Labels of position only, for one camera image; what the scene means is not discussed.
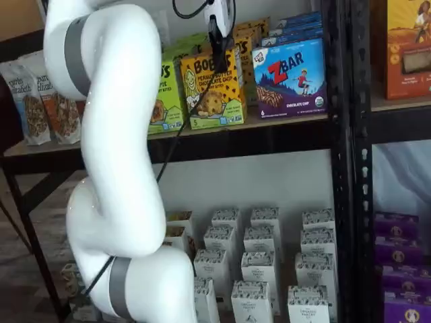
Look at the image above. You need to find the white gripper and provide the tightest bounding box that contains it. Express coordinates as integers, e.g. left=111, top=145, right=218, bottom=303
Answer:
left=204, top=0, right=236, bottom=73

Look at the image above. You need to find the orange Bobo's peanut butter box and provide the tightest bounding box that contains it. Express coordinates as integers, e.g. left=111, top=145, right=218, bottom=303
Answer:
left=180, top=50, right=248, bottom=131

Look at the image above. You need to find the green Bobo's box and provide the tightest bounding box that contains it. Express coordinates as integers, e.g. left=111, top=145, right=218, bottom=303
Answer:
left=161, top=32, right=210, bottom=65
left=147, top=60, right=187, bottom=135

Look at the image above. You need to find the blue Zbar chocolate chip box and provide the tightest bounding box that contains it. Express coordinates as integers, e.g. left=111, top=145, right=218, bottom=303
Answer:
left=252, top=37, right=328, bottom=119

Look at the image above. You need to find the black metal shelf rack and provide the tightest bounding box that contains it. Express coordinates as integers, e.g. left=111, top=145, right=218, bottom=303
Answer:
left=0, top=0, right=354, bottom=323

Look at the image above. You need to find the white floral pantry box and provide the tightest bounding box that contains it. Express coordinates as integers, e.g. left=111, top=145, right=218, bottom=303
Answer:
left=242, top=225, right=283, bottom=270
left=240, top=250, right=281, bottom=316
left=211, top=208, right=243, bottom=236
left=193, top=276, right=222, bottom=323
left=250, top=207, right=280, bottom=230
left=230, top=280, right=274, bottom=323
left=287, top=285, right=330, bottom=323
left=203, top=225, right=238, bottom=262
left=295, top=252, right=337, bottom=320
left=193, top=248, right=232, bottom=299
left=299, top=228, right=337, bottom=257
left=301, top=208, right=336, bottom=233

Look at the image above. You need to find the white box with food picture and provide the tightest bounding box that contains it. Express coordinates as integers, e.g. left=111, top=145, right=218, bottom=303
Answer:
left=166, top=211, right=195, bottom=236
left=162, top=225, right=193, bottom=260
left=59, top=263, right=86, bottom=299

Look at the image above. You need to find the large orange snack box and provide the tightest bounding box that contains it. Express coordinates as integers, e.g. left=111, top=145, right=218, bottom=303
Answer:
left=380, top=0, right=431, bottom=101

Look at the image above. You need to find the light wooden shelf board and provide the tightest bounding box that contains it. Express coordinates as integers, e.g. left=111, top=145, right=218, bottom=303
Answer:
left=370, top=96, right=431, bottom=112

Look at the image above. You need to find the tan wooden shelf board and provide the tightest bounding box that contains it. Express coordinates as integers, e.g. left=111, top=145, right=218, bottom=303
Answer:
left=3, top=112, right=330, bottom=159

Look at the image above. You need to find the purple snack box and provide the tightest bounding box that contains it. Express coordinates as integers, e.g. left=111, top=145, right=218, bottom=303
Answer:
left=382, top=264, right=431, bottom=295
left=374, top=235, right=424, bottom=266
left=383, top=291, right=431, bottom=323
left=374, top=211, right=420, bottom=238

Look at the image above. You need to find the orange Purely Elizabeth granola bag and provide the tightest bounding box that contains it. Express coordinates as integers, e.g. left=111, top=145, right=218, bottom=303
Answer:
left=18, top=50, right=84, bottom=145

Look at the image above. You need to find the black perforated metal rack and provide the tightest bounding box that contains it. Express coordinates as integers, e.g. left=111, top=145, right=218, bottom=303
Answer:
left=350, top=0, right=431, bottom=323

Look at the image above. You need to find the blue Purely Elizabeth granola bag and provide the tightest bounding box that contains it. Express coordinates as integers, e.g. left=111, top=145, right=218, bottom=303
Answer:
left=0, top=62, right=51, bottom=146

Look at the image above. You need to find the white fabric sheet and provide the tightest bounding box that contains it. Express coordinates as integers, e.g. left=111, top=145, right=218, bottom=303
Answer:
left=372, top=141, right=431, bottom=216

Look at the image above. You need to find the dark maroon chair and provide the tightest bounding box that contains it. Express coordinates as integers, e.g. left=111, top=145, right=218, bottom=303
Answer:
left=0, top=75, right=25, bottom=159

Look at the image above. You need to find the short black cable loop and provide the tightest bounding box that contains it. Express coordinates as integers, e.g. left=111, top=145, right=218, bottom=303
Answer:
left=172, top=0, right=208, bottom=19

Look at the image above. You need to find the long black cable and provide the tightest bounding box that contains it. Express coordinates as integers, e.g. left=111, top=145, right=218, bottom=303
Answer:
left=82, top=71, right=218, bottom=299

